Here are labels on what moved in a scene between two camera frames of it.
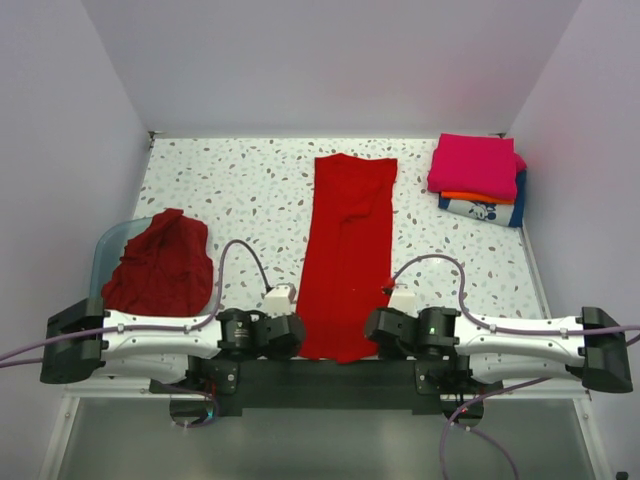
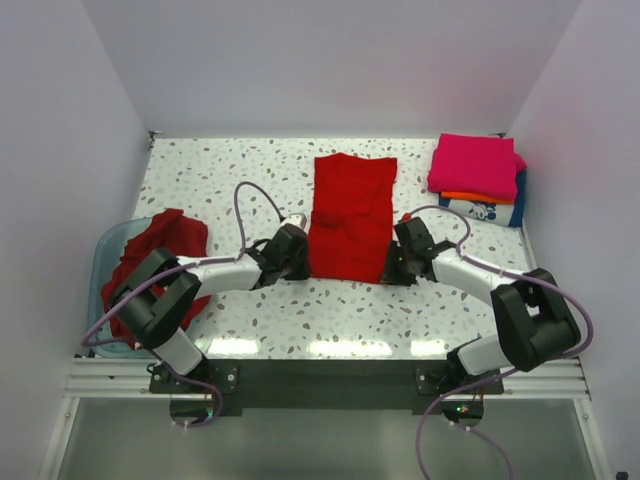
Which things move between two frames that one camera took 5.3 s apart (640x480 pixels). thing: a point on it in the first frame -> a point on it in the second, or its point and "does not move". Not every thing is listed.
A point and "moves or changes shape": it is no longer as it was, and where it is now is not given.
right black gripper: [391, 354] -> [390, 275]
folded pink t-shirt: [475, 165] does not move
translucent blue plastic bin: [109, 249] does not move
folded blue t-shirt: [518, 213] does not move
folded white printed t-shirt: [496, 214] does not move
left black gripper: [283, 353] -> [303, 271]
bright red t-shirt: [349, 255] moves or changes shape
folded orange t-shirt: [473, 196] does not move
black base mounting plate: [341, 388] does not move
